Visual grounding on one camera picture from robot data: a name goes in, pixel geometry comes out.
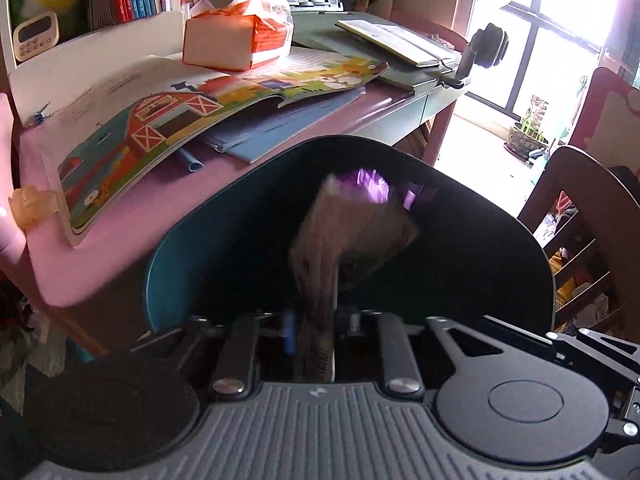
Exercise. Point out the white digital timer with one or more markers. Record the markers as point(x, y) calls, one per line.
point(35, 36)

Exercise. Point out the dark wooden chair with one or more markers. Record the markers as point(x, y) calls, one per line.
point(608, 214)

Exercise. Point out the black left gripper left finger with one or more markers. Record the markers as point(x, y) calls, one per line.
point(257, 348)

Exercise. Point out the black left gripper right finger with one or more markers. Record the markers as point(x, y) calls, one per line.
point(375, 347)

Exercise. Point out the white shelf hutch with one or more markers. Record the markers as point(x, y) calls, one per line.
point(59, 76)

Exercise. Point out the potted plant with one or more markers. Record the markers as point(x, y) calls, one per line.
point(525, 136)

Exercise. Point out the grey green book stand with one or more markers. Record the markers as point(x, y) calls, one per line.
point(315, 28)

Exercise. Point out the blue booklet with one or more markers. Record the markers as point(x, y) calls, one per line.
point(257, 131)

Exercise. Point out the pink desk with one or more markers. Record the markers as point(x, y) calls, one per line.
point(93, 293)

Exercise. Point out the open white notebook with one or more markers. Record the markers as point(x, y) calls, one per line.
point(412, 48)

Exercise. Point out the orange tissue pack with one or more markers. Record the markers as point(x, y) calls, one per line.
point(238, 37)

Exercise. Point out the white green purple carton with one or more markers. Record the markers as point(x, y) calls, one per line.
point(356, 223)

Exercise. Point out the colourful farm picture book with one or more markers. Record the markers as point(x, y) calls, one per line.
point(97, 147)

